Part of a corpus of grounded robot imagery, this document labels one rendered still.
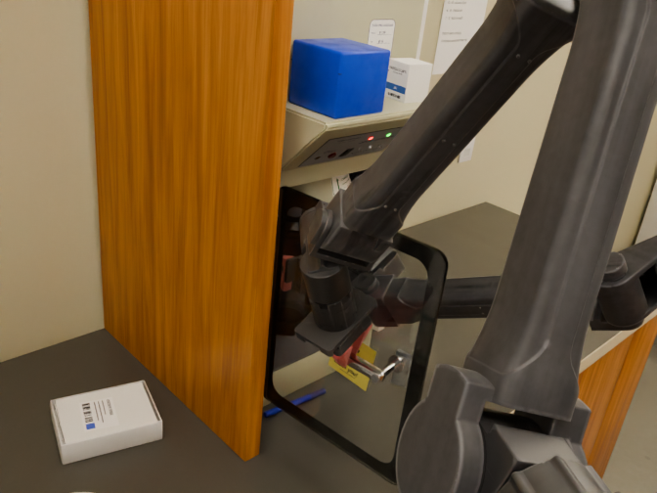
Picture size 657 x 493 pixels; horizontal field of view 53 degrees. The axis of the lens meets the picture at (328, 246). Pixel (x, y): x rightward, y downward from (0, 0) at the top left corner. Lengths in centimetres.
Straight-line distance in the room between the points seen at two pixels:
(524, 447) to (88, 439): 84
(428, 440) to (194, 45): 69
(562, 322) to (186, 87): 71
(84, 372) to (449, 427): 101
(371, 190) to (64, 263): 84
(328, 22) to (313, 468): 71
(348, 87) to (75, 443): 69
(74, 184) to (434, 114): 87
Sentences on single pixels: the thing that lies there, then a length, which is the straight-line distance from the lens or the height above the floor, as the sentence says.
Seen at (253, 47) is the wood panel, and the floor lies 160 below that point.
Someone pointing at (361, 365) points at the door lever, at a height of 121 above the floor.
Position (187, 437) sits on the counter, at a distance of 120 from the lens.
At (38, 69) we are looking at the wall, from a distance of 127.
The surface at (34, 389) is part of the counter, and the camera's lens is 133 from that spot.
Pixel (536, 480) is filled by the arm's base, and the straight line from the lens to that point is 41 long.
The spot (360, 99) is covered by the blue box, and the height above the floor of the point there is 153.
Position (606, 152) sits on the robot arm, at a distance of 45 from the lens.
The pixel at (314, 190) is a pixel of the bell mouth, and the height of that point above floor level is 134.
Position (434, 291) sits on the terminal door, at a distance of 87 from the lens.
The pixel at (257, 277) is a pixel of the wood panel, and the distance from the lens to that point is 95.
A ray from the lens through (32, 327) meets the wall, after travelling 145.
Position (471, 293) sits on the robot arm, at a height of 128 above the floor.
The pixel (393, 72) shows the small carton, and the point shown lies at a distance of 108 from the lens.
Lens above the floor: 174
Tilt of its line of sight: 25 degrees down
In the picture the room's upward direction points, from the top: 7 degrees clockwise
